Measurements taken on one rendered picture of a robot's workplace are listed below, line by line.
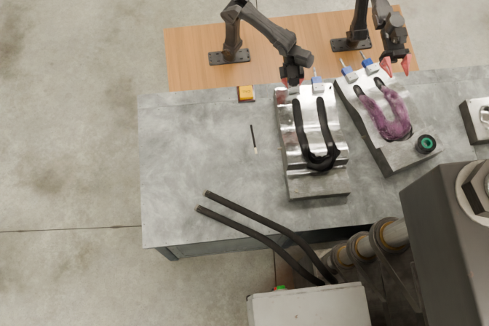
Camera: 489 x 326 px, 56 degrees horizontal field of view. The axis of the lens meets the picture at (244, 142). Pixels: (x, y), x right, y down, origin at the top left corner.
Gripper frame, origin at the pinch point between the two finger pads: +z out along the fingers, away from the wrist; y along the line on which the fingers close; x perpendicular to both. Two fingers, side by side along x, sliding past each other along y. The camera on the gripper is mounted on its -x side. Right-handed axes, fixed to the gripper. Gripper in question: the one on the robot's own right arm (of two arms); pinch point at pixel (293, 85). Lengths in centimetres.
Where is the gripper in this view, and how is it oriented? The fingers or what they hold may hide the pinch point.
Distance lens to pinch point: 202.5
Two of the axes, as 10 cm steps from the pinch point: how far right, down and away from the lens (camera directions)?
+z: 1.7, 6.2, 7.7
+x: -0.6, -7.7, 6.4
